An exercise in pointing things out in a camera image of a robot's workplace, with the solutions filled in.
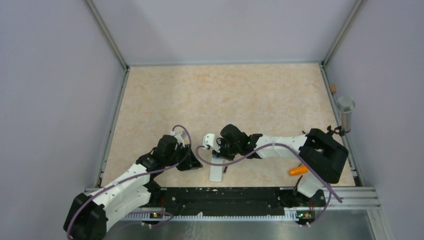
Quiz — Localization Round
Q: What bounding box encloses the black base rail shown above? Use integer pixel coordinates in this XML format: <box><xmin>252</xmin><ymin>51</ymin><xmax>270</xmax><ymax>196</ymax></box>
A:
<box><xmin>145</xmin><ymin>187</ymin><xmax>326</xmax><ymax>217</ymax></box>

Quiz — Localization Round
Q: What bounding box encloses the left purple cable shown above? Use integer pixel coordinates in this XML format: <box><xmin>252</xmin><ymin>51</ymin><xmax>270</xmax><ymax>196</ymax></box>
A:
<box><xmin>66</xmin><ymin>124</ymin><xmax>193</xmax><ymax>240</ymax></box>

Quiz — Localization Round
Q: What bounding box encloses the black clamp mount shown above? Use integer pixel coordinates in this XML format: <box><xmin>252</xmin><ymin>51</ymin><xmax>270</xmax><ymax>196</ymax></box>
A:
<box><xmin>301</xmin><ymin>125</ymin><xmax>346</xmax><ymax>138</ymax></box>

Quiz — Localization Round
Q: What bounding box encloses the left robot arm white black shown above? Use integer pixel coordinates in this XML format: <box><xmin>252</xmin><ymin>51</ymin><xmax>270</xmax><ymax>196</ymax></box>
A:
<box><xmin>63</xmin><ymin>130</ymin><xmax>202</xmax><ymax>240</ymax></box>

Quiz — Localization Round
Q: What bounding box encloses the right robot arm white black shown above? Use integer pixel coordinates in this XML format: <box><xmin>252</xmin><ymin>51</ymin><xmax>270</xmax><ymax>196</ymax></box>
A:
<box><xmin>203</xmin><ymin>124</ymin><xmax>349</xmax><ymax>206</ymax></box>

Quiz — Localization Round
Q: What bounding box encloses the orange carrot toy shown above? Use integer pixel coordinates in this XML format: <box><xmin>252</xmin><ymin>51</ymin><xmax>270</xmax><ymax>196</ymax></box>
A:
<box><xmin>288</xmin><ymin>165</ymin><xmax>309</xmax><ymax>176</ymax></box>

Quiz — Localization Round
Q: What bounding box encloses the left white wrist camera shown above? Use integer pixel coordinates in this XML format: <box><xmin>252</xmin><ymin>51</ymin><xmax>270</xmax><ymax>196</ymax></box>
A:
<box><xmin>170</xmin><ymin>130</ymin><xmax>188</xmax><ymax>146</ymax></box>

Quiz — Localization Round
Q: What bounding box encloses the white remote control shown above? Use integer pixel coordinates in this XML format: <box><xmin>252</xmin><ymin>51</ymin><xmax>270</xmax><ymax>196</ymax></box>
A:
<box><xmin>209</xmin><ymin>156</ymin><xmax>225</xmax><ymax>183</ymax></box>

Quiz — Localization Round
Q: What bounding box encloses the small cork piece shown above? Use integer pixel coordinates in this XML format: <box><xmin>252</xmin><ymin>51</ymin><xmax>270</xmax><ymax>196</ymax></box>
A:
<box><xmin>329</xmin><ymin>84</ymin><xmax>337</xmax><ymax>94</ymax></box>

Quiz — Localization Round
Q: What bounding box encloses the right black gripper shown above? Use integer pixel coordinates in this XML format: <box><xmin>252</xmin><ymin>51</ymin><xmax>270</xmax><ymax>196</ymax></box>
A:
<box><xmin>212</xmin><ymin>137</ymin><xmax>241</xmax><ymax>161</ymax></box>

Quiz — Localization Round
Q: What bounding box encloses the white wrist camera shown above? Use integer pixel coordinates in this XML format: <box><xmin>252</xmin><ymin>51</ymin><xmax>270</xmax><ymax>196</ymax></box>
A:
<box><xmin>170</xmin><ymin>130</ymin><xmax>188</xmax><ymax>146</ymax></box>
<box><xmin>202</xmin><ymin>133</ymin><xmax>220</xmax><ymax>152</ymax></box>

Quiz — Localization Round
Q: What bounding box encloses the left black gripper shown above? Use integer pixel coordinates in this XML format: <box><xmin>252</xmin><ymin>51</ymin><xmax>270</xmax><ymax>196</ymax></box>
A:
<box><xmin>164</xmin><ymin>144</ymin><xmax>203</xmax><ymax>172</ymax></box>

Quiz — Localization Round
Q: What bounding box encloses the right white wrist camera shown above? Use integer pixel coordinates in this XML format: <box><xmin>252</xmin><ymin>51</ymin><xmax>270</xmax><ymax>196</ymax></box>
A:
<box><xmin>202</xmin><ymin>133</ymin><xmax>220</xmax><ymax>152</ymax></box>

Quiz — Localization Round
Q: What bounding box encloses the silver metal cylinder cup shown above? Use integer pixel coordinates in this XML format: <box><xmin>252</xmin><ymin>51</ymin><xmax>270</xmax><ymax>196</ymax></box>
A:
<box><xmin>336</xmin><ymin>95</ymin><xmax>356</xmax><ymax>133</ymax></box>

